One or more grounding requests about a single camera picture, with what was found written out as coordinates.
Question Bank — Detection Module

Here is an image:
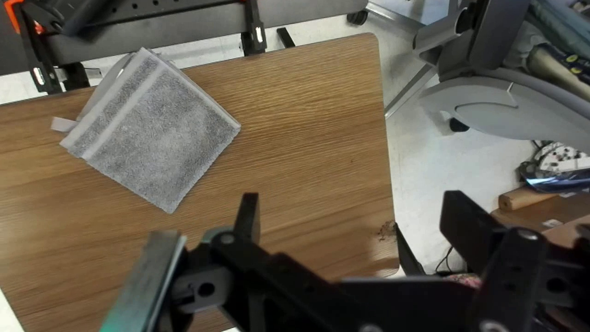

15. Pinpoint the grey folded towel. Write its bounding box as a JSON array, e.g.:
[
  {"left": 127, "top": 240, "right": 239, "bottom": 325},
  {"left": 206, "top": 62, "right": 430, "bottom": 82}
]
[{"left": 51, "top": 47, "right": 242, "bottom": 215}]

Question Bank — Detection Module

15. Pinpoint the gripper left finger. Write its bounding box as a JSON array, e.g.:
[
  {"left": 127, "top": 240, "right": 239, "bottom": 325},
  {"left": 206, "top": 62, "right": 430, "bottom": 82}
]
[{"left": 99, "top": 193, "right": 351, "bottom": 332}]

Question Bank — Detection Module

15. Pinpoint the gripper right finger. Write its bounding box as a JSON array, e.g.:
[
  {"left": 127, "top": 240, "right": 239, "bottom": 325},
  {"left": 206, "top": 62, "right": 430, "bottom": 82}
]
[{"left": 439, "top": 190, "right": 590, "bottom": 332}]

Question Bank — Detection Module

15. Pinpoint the black cable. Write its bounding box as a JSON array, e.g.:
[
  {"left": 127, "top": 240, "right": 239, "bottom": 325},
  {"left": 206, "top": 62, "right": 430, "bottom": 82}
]
[{"left": 435, "top": 246, "right": 457, "bottom": 273}]

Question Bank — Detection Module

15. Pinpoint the stack of wooden boards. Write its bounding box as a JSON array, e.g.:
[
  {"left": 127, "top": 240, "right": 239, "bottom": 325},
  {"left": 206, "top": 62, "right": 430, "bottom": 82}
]
[{"left": 490, "top": 193, "right": 590, "bottom": 247}]

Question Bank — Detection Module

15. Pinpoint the grey office chair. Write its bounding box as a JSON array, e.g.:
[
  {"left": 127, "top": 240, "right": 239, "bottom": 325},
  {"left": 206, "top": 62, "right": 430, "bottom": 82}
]
[{"left": 366, "top": 0, "right": 590, "bottom": 155}]

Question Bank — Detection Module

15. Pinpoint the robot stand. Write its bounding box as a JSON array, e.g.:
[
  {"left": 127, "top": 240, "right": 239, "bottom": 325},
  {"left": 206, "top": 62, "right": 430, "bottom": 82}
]
[{"left": 0, "top": 0, "right": 369, "bottom": 78}]

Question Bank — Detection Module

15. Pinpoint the shiny foil bag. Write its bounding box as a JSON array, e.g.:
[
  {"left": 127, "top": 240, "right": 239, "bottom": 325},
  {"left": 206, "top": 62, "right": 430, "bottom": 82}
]
[{"left": 519, "top": 141, "right": 590, "bottom": 193}]

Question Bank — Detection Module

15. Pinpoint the black and orange clamp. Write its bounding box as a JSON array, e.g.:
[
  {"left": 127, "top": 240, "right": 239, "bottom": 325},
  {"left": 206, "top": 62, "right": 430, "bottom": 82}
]
[{"left": 4, "top": 0, "right": 91, "bottom": 95}]

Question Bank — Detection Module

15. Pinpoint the wooden rod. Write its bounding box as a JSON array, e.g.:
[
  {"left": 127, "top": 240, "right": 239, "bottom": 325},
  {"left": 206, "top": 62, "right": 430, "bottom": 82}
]
[{"left": 498, "top": 186, "right": 559, "bottom": 213}]

